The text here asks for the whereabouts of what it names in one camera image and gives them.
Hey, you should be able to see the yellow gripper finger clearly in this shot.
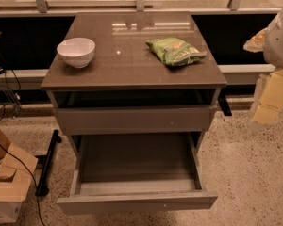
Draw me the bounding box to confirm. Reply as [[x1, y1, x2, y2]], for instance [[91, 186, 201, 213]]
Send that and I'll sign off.
[[248, 69, 283, 130]]

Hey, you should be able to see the green jalapeno chip bag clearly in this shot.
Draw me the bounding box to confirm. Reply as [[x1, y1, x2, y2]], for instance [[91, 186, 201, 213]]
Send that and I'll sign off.
[[145, 38, 207, 67]]

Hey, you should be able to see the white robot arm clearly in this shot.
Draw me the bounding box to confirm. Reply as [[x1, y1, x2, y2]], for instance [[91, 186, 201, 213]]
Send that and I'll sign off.
[[243, 9, 283, 130]]

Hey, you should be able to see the grey drawer cabinet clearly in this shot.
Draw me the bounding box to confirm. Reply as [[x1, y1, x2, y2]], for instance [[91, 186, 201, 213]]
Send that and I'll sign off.
[[40, 11, 228, 216]]

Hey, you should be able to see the closed grey top drawer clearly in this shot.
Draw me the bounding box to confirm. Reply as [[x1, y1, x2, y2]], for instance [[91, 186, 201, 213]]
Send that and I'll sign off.
[[55, 106, 216, 136]]

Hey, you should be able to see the open grey middle drawer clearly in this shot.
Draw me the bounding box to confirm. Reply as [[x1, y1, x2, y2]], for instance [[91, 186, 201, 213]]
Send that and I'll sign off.
[[58, 133, 218, 215]]

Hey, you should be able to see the white ceramic bowl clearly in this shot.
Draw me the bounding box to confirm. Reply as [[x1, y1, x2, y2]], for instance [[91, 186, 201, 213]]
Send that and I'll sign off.
[[57, 38, 95, 68]]

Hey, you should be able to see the black metal stand bar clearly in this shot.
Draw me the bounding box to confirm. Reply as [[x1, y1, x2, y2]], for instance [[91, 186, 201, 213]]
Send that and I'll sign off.
[[35, 129, 62, 197]]

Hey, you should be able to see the cardboard box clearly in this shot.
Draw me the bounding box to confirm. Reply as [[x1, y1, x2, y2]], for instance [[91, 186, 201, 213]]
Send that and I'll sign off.
[[0, 129, 38, 224]]

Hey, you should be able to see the black cable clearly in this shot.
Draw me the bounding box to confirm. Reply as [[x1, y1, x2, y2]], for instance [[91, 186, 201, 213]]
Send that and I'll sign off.
[[0, 133, 47, 226]]

